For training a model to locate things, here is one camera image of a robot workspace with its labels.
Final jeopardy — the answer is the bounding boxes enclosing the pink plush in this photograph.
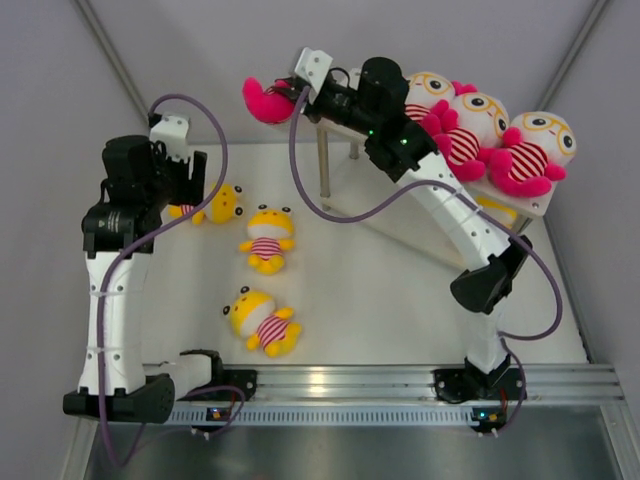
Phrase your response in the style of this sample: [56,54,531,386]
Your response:
[487,111,577,198]
[405,71,456,130]
[436,91,510,183]
[242,77,294,125]

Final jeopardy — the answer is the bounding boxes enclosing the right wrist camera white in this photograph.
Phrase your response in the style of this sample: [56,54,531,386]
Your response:
[290,47,333,94]

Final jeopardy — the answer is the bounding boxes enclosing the white two-tier shelf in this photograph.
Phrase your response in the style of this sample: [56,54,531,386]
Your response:
[305,67,557,271]

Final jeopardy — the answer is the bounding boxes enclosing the yellow plush under shelf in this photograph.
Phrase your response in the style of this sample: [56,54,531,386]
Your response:
[475,196,518,229]

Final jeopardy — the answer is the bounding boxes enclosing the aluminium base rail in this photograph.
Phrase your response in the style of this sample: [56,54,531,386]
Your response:
[79,363,626,427]

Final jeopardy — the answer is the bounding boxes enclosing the yellow plush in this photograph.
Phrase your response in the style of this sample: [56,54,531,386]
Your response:
[475,196,518,229]
[238,204,295,276]
[222,286,302,358]

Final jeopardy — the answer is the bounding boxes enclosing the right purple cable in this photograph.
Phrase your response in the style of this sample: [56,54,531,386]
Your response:
[289,86,564,439]

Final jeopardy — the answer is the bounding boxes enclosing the yellow plush sideways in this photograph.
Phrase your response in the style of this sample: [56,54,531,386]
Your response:
[190,183,244,225]

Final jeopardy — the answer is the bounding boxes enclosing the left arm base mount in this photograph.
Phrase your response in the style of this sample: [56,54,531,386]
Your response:
[187,368,258,402]

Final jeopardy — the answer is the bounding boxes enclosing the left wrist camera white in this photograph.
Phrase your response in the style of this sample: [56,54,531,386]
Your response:
[149,114,191,162]

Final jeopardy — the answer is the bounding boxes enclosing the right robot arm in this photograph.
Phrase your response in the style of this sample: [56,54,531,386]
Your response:
[286,47,531,397]

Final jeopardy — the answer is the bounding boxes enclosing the yellow plush front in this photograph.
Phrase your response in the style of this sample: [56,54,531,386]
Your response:
[222,286,302,358]

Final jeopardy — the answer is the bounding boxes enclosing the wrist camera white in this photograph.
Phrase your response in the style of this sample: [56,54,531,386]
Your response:
[290,47,333,94]
[149,114,191,162]

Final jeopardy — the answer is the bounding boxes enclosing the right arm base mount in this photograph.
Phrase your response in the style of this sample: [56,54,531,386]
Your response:
[434,367,527,404]

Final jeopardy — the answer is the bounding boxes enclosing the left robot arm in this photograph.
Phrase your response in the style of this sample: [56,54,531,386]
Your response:
[63,135,226,424]

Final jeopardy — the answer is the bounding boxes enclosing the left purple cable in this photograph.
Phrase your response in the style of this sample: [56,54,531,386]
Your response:
[97,93,246,468]

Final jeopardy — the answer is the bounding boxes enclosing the purple cable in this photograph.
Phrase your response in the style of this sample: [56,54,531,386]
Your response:
[97,93,246,468]
[289,86,564,439]

